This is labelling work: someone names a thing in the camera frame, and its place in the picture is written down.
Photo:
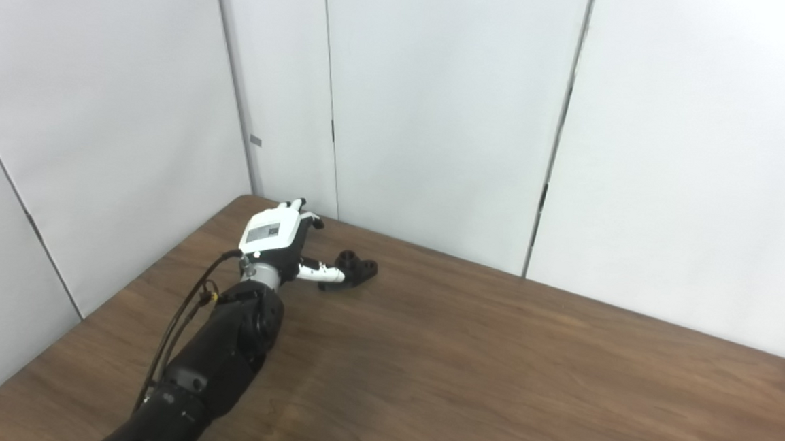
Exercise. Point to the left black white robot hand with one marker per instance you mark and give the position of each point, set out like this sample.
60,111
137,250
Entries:
272,233

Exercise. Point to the black flanged holder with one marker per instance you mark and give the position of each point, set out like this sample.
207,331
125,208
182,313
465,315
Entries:
357,270

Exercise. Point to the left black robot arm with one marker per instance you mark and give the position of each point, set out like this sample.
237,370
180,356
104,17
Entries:
220,360

